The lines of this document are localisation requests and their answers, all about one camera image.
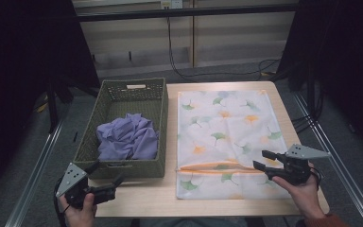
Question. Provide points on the dark curtain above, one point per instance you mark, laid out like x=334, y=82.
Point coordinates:
x=346, y=63
x=19, y=78

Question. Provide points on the aluminium frame rail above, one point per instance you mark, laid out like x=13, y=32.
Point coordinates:
x=337, y=164
x=33, y=176

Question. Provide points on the person's left hand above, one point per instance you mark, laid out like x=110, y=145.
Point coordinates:
x=80, y=216

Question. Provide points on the wall power outlet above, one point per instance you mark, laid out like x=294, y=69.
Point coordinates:
x=172, y=3

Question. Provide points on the black horizontal bar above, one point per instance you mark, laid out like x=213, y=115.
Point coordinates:
x=186, y=12

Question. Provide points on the person's right hand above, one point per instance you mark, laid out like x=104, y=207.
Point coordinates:
x=305, y=197

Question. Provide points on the leaf print laundry bag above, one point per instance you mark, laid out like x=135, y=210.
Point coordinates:
x=227, y=129

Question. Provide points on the purple cloth garment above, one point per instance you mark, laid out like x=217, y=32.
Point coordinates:
x=127, y=138

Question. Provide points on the black stand leg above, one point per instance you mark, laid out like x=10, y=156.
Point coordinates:
x=52, y=107

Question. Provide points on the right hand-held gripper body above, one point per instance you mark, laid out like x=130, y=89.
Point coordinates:
x=296, y=170

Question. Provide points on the green woven basket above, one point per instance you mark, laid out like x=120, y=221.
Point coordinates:
x=124, y=104

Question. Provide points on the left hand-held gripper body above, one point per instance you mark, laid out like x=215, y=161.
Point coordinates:
x=72, y=179

